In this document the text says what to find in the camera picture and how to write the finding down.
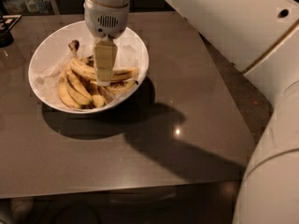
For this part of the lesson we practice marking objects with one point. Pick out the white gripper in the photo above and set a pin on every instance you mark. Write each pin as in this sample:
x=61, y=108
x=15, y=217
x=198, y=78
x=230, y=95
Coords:
x=106, y=20

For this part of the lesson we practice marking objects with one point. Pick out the long top yellow banana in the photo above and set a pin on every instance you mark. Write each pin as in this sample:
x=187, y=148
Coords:
x=84, y=70

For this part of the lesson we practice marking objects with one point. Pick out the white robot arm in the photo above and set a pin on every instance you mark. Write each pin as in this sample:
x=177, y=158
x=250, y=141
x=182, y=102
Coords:
x=261, y=38

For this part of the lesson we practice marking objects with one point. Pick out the spotted right banana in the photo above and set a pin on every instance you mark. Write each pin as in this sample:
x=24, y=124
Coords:
x=121, y=87

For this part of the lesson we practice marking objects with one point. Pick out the left inner yellow banana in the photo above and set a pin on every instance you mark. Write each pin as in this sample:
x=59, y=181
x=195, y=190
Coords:
x=77, y=85

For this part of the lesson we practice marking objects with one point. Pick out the small bottom banana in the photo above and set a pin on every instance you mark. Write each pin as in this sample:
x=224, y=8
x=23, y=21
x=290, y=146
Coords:
x=98, y=99

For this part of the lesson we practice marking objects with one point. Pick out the white bowl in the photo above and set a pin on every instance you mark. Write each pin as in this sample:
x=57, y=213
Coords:
x=80, y=32

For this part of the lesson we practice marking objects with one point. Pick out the left outer yellow banana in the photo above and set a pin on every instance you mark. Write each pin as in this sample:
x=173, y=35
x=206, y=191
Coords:
x=64, y=95

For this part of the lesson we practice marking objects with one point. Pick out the white paper in bowl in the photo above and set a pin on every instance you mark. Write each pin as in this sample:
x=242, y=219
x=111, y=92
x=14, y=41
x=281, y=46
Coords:
x=49, y=60

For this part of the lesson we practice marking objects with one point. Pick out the black object at left edge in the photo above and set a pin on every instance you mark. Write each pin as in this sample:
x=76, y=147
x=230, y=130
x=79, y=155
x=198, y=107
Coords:
x=6, y=24

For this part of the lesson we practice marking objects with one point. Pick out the shelf with bottles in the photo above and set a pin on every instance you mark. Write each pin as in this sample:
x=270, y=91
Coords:
x=29, y=7

